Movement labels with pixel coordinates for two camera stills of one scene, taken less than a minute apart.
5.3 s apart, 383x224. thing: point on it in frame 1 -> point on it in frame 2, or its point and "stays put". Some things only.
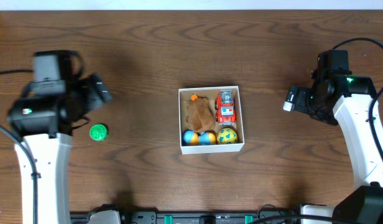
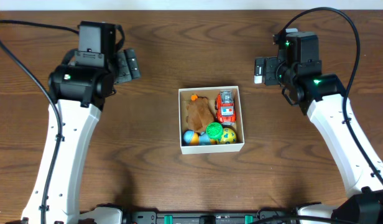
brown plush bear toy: x=199 y=116 stays put
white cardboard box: x=184 y=94 stays put
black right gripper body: x=309 y=103 -> x=278 y=73
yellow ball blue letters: x=227 y=135 stays put
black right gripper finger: x=291 y=99 -> x=259 y=68
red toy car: x=225 y=109 stays put
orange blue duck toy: x=204 y=138 stays put
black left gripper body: x=96 y=90 -> x=127 y=66
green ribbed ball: x=99 y=132 -> x=214 y=130
